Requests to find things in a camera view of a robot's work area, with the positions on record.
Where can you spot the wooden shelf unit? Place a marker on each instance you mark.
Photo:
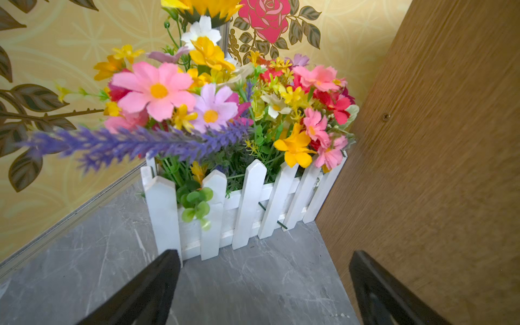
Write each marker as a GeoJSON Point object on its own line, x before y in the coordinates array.
{"type": "Point", "coordinates": [430, 190]}

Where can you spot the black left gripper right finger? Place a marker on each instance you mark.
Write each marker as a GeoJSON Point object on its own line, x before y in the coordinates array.
{"type": "Point", "coordinates": [383, 299]}

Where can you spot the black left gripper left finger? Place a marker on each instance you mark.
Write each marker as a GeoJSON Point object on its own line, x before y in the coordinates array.
{"type": "Point", "coordinates": [146, 299]}

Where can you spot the artificial flowers white fence planter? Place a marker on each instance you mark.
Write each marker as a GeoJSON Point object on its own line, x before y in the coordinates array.
{"type": "Point", "coordinates": [221, 99]}

